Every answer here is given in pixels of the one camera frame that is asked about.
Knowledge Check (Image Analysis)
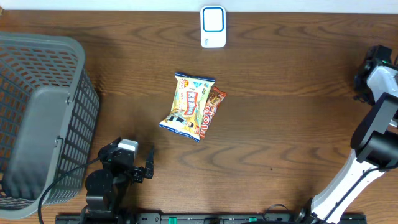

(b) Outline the yellow snack bag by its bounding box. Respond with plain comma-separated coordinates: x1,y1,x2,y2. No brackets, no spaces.
159,72,216,142

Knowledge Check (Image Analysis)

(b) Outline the grey plastic shopping basket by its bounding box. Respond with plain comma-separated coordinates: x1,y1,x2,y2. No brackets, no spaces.
1,32,100,220

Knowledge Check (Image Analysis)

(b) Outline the brown chocolate bar wrapper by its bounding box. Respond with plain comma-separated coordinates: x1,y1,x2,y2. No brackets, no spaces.
200,87,227,139

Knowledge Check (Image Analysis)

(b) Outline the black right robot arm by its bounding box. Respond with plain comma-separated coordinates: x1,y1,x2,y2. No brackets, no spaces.
293,45,397,223

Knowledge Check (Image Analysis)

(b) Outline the white barcode scanner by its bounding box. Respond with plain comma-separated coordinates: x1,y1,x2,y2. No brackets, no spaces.
200,6,226,48

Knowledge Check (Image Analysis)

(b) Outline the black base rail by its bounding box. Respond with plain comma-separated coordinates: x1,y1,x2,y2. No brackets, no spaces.
55,213,368,224

